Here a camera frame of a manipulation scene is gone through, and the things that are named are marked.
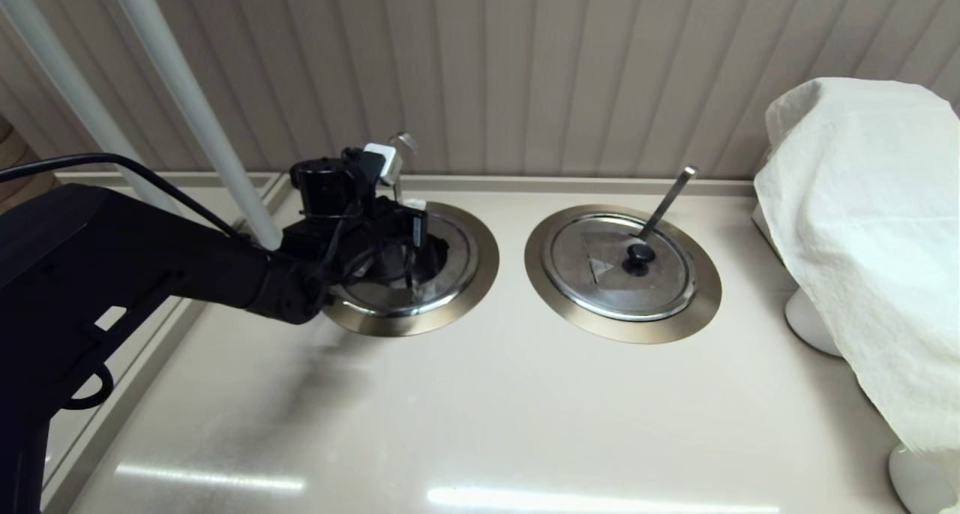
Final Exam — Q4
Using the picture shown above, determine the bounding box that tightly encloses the bamboo steamer stack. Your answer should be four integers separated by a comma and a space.
0, 116, 57, 192

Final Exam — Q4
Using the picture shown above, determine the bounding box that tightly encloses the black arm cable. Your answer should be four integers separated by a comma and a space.
0, 152, 241, 239

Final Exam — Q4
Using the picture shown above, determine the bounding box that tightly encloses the white metal pole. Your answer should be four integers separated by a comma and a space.
0, 0, 181, 215
105, 0, 284, 251

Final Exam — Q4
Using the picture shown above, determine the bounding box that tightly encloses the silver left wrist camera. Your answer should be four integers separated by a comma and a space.
363, 143, 403, 186

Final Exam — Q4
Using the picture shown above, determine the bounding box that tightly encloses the steel ladle hooked handle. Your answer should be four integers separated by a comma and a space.
388, 131, 419, 203

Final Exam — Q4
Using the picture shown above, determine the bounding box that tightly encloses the steel ladle flat handle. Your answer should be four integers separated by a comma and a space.
637, 167, 698, 242

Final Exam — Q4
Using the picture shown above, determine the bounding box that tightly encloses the white cloth cover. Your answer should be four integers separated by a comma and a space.
754, 77, 960, 455

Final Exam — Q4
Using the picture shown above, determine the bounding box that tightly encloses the steel pot lid black knob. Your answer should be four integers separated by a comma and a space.
541, 214, 697, 322
330, 212, 481, 318

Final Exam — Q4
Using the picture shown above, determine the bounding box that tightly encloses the white round appliance foot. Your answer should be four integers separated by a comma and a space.
784, 287, 842, 357
889, 443, 958, 514

